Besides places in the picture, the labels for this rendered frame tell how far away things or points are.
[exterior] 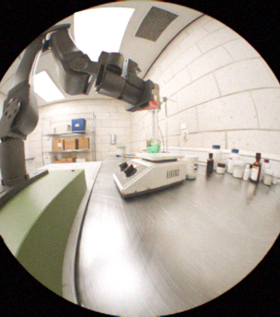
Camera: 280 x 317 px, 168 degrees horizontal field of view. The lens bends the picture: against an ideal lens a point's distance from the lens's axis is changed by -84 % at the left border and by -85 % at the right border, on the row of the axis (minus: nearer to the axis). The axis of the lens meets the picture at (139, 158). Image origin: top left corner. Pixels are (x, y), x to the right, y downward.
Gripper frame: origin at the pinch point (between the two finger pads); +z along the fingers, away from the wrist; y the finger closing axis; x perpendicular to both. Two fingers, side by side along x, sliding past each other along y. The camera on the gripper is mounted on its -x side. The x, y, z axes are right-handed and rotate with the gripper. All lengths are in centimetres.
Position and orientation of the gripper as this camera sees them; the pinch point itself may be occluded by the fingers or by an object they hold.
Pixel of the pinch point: (155, 105)
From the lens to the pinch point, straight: 33.8
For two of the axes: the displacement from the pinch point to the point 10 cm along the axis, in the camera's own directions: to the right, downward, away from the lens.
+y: -7.0, -0.9, 7.1
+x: -0.1, 9.9, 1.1
